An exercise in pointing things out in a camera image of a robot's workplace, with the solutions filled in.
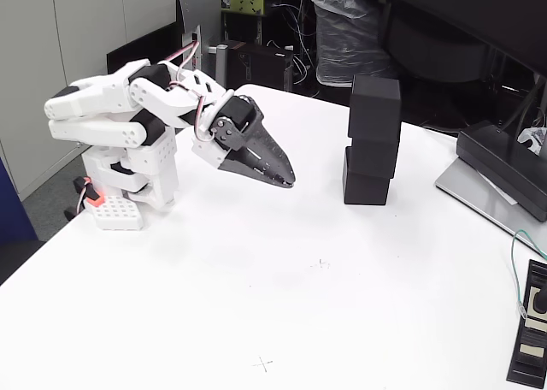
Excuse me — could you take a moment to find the green cable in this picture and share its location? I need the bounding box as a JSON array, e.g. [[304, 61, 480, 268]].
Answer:
[[511, 228, 547, 321]]

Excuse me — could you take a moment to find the black box device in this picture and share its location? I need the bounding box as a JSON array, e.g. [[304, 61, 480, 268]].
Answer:
[[456, 120, 547, 223]]

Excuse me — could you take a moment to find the blue partition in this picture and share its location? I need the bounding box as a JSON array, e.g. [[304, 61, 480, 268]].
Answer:
[[0, 157, 39, 245]]

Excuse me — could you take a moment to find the grey metal post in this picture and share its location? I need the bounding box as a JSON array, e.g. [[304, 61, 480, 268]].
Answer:
[[209, 43, 229, 91]]

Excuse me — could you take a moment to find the black cube block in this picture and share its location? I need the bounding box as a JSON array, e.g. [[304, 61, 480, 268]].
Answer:
[[348, 74, 402, 143], [343, 169, 391, 206], [344, 137, 399, 180]]

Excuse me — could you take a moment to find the black panel with labels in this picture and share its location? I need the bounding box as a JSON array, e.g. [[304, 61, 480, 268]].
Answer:
[[506, 259, 547, 389]]

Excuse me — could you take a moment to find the black office chair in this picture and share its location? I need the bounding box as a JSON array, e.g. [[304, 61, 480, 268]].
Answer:
[[382, 0, 497, 86]]

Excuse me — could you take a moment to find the grey cabinet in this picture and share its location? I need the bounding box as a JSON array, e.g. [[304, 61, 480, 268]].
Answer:
[[0, 0, 176, 201]]

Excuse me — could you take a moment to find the crumpled plastic bag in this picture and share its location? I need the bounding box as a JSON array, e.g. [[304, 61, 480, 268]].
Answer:
[[516, 127, 547, 156]]

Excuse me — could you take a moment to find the silver computer tower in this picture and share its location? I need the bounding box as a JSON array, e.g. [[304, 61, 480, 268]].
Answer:
[[177, 0, 223, 87]]

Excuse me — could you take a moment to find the black computer case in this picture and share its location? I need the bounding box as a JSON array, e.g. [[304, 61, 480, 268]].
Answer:
[[226, 41, 300, 94]]

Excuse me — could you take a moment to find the silver monitor stand base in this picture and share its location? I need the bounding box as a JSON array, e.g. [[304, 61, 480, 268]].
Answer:
[[434, 157, 547, 254]]

